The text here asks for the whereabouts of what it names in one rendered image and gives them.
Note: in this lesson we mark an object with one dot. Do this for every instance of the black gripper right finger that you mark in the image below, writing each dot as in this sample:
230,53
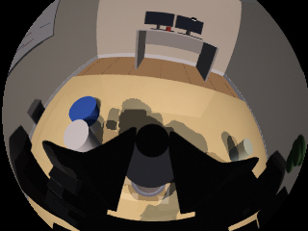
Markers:
197,175

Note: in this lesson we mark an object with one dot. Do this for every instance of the blue cylinder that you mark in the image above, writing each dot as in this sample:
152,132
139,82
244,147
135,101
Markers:
86,109

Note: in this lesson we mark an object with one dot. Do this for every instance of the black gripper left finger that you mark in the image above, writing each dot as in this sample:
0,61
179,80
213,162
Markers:
103,168

